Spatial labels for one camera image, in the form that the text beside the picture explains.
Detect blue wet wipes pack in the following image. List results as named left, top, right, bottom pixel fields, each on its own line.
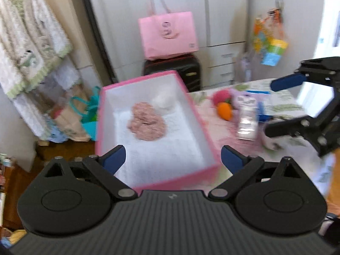
left=246, top=90, right=274, bottom=123

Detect pink strawberry plush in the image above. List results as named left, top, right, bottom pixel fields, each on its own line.
left=211, top=89, right=232, bottom=106

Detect orange plush ball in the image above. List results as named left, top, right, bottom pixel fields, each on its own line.
left=216, top=102, right=233, bottom=121

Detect white fluffy plush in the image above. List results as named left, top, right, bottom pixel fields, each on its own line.
left=152, top=88, right=175, bottom=110

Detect purple kuromi plush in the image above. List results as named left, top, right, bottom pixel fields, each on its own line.
left=231, top=88, right=258, bottom=109

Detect colourful paper gift bag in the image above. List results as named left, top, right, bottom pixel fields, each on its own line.
left=252, top=17, right=288, bottom=67

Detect floral tablecloth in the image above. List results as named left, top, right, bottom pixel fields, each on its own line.
left=189, top=79, right=336, bottom=199

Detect brown paper bag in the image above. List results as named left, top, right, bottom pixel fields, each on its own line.
left=50, top=84, right=90, bottom=142

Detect teal gift bag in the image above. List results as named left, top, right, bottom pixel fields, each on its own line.
left=70, top=86, right=101, bottom=141

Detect pink cardboard box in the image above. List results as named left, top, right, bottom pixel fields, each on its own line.
left=96, top=71, right=221, bottom=191

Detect black suitcase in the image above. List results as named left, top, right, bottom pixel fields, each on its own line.
left=143, top=54, right=201, bottom=92

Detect pink tote bag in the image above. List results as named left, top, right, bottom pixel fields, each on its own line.
left=138, top=0, right=199, bottom=61

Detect cream fluffy cardigan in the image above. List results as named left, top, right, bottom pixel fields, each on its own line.
left=1, top=0, right=73, bottom=99

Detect grey wardrobe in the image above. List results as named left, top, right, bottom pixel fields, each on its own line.
left=90, top=0, right=248, bottom=88

